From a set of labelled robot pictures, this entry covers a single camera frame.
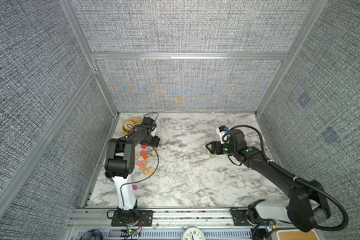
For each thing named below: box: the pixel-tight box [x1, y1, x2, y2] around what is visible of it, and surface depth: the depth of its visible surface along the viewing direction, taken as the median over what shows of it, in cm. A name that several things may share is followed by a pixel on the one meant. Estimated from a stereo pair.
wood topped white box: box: [276, 229, 320, 240], surface depth 67 cm
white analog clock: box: [181, 226, 206, 240], surface depth 67 cm
